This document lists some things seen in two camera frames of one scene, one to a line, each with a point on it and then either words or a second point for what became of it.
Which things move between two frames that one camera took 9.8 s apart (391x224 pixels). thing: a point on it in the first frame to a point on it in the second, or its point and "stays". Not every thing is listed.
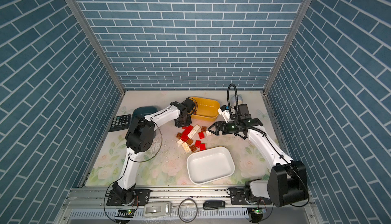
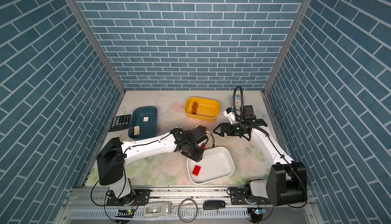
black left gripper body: [187, 121] to [194, 152]
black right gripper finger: [217, 131] stays
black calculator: [120, 122] stays
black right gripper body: [232, 127] stays
